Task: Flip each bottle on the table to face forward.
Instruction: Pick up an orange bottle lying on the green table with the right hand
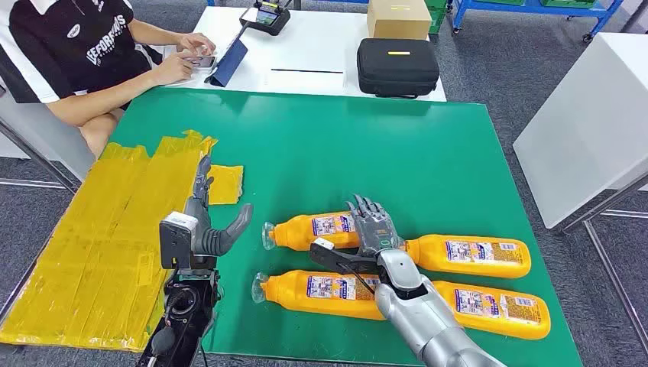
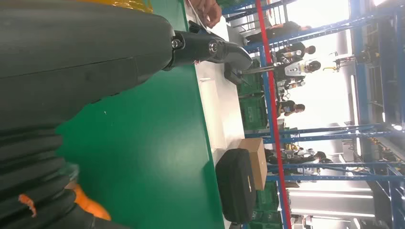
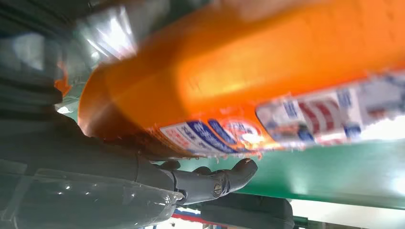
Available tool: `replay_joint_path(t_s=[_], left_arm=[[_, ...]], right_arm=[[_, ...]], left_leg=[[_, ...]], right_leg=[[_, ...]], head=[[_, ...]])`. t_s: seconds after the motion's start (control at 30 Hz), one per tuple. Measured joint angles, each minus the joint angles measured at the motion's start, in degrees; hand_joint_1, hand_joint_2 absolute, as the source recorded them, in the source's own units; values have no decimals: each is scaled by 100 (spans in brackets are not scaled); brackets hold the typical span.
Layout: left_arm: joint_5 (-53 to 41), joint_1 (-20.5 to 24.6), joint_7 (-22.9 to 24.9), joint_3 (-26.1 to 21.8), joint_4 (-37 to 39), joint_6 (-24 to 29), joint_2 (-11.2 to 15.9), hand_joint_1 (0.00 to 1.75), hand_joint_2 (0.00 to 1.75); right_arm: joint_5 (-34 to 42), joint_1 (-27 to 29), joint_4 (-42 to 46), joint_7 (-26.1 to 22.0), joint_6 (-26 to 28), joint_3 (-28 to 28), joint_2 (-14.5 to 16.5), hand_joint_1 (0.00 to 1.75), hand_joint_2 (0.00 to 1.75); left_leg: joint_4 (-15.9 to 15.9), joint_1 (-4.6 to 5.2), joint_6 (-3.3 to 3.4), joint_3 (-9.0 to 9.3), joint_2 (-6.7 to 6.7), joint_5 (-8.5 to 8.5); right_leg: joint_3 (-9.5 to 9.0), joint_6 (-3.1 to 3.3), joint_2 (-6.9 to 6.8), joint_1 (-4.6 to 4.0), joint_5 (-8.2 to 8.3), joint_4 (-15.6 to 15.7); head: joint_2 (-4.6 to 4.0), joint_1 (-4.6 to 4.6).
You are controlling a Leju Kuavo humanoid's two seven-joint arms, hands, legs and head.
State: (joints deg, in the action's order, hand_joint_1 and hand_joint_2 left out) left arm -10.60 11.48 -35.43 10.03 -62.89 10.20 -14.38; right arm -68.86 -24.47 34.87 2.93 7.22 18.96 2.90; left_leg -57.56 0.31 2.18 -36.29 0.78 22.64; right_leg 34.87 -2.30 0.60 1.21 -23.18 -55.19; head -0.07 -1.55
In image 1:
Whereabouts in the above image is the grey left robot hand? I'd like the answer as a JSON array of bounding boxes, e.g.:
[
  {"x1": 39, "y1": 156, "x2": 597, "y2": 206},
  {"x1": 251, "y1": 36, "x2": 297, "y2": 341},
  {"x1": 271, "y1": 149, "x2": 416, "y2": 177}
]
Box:
[{"x1": 183, "y1": 154, "x2": 254, "y2": 258}]

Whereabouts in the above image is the person's left hand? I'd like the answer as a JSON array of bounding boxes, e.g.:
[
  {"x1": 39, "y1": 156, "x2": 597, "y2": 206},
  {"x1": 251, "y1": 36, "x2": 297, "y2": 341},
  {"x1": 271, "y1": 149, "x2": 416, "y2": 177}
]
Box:
[{"x1": 176, "y1": 32, "x2": 217, "y2": 56}]

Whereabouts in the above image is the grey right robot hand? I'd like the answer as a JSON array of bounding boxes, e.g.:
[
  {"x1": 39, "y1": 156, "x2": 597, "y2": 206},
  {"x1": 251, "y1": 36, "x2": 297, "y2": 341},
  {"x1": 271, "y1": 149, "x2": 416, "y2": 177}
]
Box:
[{"x1": 346, "y1": 194, "x2": 406, "y2": 258}]

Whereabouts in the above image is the person's right hand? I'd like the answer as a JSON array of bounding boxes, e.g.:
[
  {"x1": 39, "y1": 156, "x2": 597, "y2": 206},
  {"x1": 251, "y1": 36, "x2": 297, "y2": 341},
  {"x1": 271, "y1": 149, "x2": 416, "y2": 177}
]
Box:
[{"x1": 151, "y1": 50, "x2": 196, "y2": 86}]

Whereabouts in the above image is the smartphone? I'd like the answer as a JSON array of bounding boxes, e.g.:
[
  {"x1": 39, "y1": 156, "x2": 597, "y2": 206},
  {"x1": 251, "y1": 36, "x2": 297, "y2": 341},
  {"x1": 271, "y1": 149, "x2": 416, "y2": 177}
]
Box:
[{"x1": 184, "y1": 54, "x2": 218, "y2": 71}]

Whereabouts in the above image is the orange detergent bottle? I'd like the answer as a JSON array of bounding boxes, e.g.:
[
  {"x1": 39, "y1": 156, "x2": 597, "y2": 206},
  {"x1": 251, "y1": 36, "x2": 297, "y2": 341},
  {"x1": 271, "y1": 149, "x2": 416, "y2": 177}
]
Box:
[
  {"x1": 403, "y1": 233, "x2": 533, "y2": 280},
  {"x1": 433, "y1": 280, "x2": 552, "y2": 341},
  {"x1": 251, "y1": 269, "x2": 386, "y2": 322},
  {"x1": 261, "y1": 211, "x2": 361, "y2": 253}
]

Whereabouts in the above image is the blue tablet cover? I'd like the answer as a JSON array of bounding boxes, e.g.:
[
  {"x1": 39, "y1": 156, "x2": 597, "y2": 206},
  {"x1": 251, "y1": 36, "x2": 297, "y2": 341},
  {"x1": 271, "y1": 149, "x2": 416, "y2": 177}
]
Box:
[{"x1": 205, "y1": 25, "x2": 249, "y2": 88}]

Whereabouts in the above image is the black remote controller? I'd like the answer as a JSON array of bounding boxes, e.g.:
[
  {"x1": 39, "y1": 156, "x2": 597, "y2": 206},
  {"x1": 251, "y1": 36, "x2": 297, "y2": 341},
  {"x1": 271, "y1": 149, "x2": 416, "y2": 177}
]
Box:
[{"x1": 239, "y1": 0, "x2": 292, "y2": 37}]

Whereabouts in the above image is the person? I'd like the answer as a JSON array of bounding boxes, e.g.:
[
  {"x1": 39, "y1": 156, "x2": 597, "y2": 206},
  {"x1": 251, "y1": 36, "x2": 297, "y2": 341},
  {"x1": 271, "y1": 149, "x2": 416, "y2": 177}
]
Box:
[{"x1": 0, "y1": 0, "x2": 218, "y2": 159}]

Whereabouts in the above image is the black pen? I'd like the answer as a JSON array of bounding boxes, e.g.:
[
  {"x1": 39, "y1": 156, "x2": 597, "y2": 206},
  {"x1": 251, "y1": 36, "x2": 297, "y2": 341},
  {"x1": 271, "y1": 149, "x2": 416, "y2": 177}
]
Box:
[{"x1": 271, "y1": 68, "x2": 344, "y2": 75}]

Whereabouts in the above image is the yellow taped cardboard mat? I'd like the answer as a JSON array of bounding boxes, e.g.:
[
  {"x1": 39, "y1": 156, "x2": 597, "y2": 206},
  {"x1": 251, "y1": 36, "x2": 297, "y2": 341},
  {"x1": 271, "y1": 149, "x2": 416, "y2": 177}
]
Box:
[{"x1": 0, "y1": 129, "x2": 245, "y2": 353}]

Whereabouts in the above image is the white table with metal legs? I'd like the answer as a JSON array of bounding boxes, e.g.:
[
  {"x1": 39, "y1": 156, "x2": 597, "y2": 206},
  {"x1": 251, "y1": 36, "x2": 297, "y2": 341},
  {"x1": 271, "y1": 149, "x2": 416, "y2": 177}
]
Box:
[
  {"x1": 512, "y1": 32, "x2": 648, "y2": 356},
  {"x1": 0, "y1": 76, "x2": 97, "y2": 196}
]

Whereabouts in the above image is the black zip carrying case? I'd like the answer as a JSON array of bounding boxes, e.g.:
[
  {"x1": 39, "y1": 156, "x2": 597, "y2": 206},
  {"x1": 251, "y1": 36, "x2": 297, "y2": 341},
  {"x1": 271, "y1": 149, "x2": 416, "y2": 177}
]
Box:
[{"x1": 356, "y1": 37, "x2": 440, "y2": 99}]

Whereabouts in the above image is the brown cardboard box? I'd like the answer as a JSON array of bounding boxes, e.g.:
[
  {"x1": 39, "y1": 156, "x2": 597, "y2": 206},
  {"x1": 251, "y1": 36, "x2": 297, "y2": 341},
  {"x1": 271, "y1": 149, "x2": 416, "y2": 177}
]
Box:
[{"x1": 367, "y1": 0, "x2": 433, "y2": 41}]

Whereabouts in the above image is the blue wheeled metal rack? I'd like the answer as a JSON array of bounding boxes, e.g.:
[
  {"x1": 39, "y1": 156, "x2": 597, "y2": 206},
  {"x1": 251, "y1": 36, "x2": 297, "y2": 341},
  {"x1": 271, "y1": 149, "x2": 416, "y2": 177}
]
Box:
[{"x1": 448, "y1": 0, "x2": 624, "y2": 43}]

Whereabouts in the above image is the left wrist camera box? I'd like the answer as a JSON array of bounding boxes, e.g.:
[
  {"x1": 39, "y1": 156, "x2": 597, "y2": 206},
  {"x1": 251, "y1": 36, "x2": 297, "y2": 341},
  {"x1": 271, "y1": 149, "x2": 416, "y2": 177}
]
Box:
[{"x1": 159, "y1": 211, "x2": 199, "y2": 271}]

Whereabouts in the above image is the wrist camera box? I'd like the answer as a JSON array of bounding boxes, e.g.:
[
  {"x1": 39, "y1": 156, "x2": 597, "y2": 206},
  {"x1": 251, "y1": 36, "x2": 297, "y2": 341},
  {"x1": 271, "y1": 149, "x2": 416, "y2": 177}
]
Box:
[
  {"x1": 159, "y1": 211, "x2": 199, "y2": 271},
  {"x1": 309, "y1": 236, "x2": 390, "y2": 278}
]

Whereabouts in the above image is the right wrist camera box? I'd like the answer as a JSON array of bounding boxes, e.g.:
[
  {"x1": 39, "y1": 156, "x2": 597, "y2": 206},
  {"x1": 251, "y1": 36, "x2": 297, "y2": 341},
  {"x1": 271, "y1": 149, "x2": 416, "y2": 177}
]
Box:
[{"x1": 309, "y1": 236, "x2": 390, "y2": 278}]

